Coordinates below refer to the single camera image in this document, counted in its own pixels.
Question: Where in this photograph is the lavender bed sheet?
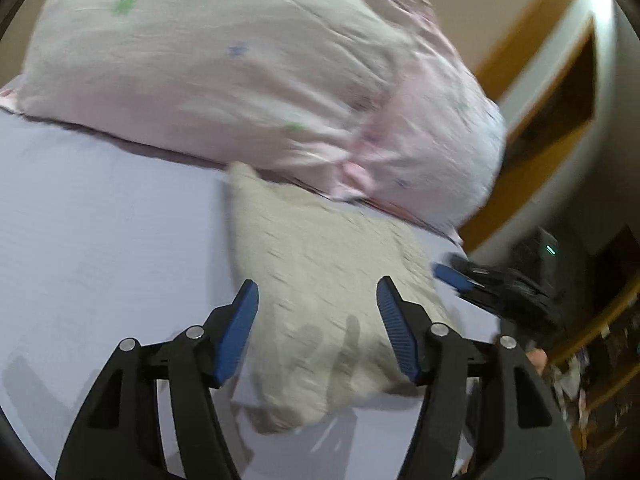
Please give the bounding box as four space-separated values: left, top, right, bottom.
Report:
0 110 506 480

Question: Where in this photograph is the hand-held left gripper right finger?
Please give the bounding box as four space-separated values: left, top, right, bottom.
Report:
376 275 586 480

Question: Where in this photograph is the wooden shelf rack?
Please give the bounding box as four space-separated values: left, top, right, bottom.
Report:
542 275 640 453

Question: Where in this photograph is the pink star-print pillow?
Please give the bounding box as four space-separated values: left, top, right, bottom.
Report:
0 0 508 241

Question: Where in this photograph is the beige small cloth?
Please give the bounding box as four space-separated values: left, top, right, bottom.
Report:
226 161 453 435

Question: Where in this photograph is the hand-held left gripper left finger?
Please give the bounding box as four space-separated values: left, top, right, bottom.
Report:
55 279 260 480

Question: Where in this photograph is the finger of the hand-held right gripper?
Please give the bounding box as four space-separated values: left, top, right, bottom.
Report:
433 255 493 297

